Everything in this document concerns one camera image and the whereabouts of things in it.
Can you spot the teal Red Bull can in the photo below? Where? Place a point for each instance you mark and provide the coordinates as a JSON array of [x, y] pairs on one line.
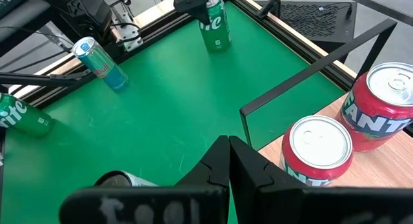
[[101, 66]]

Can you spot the silver metal bracket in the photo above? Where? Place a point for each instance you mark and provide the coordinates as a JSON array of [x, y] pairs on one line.
[[129, 35]]

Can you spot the grey desk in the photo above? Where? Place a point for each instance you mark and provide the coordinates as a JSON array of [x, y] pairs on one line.
[[26, 17]]

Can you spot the black aluminium table frame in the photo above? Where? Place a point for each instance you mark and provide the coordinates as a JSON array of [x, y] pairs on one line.
[[284, 35]]

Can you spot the green table mat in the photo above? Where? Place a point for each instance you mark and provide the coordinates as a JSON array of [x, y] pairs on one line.
[[167, 98]]

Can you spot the green Sprite soda can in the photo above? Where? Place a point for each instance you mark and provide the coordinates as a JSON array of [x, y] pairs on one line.
[[217, 30], [22, 117]]

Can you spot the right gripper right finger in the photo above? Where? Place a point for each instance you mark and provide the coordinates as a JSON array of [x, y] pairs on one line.
[[274, 204]]

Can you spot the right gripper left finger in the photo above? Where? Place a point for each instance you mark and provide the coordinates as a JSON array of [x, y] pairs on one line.
[[206, 204]]

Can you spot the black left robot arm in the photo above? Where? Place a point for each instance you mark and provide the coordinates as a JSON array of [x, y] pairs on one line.
[[87, 11]]

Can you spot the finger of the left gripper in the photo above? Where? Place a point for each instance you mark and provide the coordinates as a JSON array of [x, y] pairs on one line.
[[192, 3]]

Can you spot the wooden shelf board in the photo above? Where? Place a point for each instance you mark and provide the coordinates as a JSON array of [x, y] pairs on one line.
[[380, 169]]

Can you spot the white energy drink can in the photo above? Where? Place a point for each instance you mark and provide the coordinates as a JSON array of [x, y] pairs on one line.
[[135, 179]]

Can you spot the red Fanta soda can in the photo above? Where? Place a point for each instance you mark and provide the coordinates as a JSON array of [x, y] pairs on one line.
[[317, 146], [377, 114]]

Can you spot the wooden tray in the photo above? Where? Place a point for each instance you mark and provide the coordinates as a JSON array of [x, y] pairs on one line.
[[309, 69]]

